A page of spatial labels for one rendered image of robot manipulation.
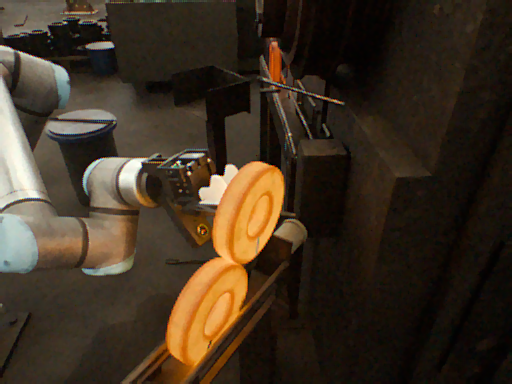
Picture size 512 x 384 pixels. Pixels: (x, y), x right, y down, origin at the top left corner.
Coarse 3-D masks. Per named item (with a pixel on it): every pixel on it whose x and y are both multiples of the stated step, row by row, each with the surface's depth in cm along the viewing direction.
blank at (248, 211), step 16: (240, 176) 51; (256, 176) 51; (272, 176) 55; (224, 192) 50; (240, 192) 49; (256, 192) 52; (272, 192) 57; (224, 208) 50; (240, 208) 49; (256, 208) 60; (272, 208) 59; (224, 224) 50; (240, 224) 51; (256, 224) 59; (272, 224) 61; (224, 240) 50; (240, 240) 52; (256, 240) 57; (224, 256) 53; (240, 256) 54
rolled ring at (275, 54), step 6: (276, 42) 160; (270, 48) 165; (276, 48) 156; (270, 54) 167; (276, 54) 155; (270, 60) 169; (276, 60) 155; (270, 66) 170; (276, 66) 156; (270, 72) 170; (276, 72) 157; (276, 78) 159
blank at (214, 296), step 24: (216, 264) 53; (192, 288) 49; (216, 288) 51; (240, 288) 58; (192, 312) 48; (216, 312) 58; (168, 336) 49; (192, 336) 49; (216, 336) 56; (192, 360) 52
